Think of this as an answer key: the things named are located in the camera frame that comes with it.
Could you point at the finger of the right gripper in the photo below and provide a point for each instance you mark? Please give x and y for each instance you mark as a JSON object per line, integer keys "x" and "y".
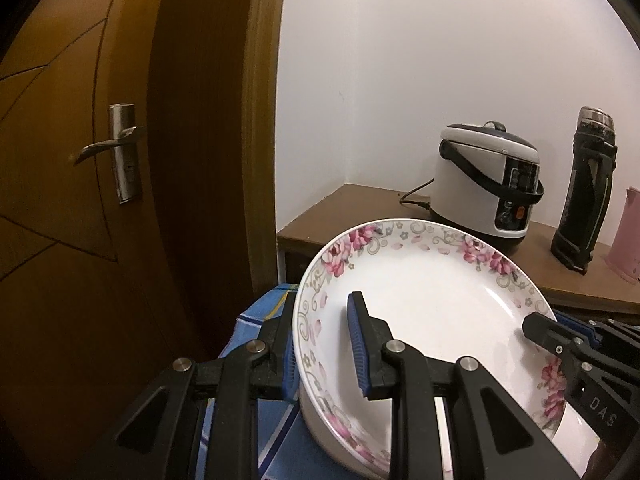
{"x": 559, "y": 340}
{"x": 595, "y": 331}

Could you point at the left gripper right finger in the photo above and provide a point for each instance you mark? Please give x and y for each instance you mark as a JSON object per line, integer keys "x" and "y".
{"x": 490, "y": 436}

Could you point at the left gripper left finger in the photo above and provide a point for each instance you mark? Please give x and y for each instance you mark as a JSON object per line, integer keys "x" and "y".
{"x": 161, "y": 433}

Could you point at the pink floral rimmed plate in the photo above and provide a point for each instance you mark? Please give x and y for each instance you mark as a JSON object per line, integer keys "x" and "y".
{"x": 460, "y": 298}

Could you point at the person's right hand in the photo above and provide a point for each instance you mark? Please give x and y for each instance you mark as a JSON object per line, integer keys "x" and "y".
{"x": 604, "y": 463}

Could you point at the brown wooden cabinet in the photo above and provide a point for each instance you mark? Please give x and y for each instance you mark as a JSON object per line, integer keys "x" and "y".
{"x": 356, "y": 219}

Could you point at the pink electric kettle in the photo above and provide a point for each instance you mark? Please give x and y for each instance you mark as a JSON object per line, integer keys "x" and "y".
{"x": 623, "y": 258}

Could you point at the black thermos flask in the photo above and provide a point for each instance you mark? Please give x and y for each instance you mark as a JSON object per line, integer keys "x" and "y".
{"x": 589, "y": 190}

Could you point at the blue plaid tablecloth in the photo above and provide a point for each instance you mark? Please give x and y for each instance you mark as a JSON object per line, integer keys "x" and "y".
{"x": 286, "y": 449}

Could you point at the silver black rice cooker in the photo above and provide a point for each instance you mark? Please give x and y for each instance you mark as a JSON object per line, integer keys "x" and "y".
{"x": 486, "y": 182}

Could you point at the brown wooden door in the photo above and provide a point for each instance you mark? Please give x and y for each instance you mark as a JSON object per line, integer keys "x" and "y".
{"x": 98, "y": 297}

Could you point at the silver door handle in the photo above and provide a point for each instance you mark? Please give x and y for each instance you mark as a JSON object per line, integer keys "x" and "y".
{"x": 125, "y": 135}

